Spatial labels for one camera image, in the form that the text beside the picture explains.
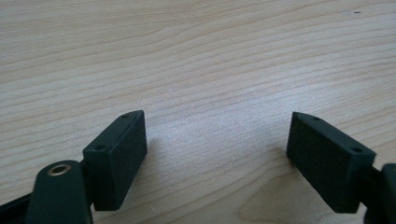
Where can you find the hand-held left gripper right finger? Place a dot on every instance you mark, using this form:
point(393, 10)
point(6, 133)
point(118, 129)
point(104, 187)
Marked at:
point(327, 161)

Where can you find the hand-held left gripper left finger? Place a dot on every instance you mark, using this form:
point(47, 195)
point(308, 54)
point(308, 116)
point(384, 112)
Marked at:
point(116, 161)

